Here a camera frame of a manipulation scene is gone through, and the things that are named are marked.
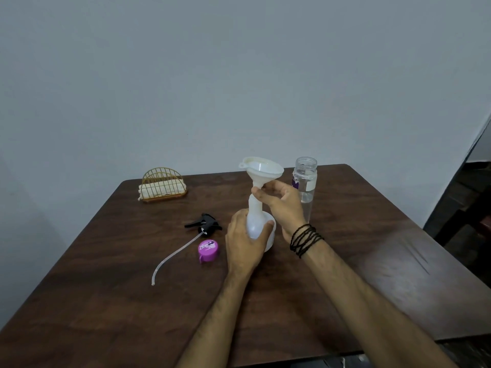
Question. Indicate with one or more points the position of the purple bottle cap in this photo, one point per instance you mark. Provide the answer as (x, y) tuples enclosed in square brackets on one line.
[(208, 251)]

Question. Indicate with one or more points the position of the clear plastic bottle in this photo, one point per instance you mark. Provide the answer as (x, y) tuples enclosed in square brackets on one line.
[(305, 185)]

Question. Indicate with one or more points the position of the white plastic funnel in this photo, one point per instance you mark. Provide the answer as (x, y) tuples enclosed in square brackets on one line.
[(261, 170)]

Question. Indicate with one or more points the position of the person's right forearm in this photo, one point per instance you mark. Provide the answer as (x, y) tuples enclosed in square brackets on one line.
[(368, 306)]

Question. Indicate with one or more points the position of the black spray trigger head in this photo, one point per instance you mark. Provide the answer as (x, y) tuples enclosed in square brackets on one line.
[(203, 224)]

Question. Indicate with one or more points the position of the person's left hand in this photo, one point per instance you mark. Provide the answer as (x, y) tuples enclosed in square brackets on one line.
[(241, 247)]

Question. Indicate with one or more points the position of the white plastic spray bottle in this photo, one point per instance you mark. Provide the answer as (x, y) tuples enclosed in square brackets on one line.
[(257, 224)]

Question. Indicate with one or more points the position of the white folded napkins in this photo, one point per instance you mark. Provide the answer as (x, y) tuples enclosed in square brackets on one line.
[(161, 189)]

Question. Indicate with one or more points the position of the person's right thumb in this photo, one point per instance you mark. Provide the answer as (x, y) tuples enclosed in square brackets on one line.
[(264, 196)]

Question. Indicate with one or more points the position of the person's left forearm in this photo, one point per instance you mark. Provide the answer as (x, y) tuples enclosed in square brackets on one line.
[(213, 321)]

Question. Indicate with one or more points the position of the person's left thumb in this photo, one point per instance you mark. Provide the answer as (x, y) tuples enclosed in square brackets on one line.
[(264, 232)]

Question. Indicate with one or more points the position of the person's right hand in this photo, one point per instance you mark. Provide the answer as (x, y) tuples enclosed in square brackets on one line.
[(285, 210)]

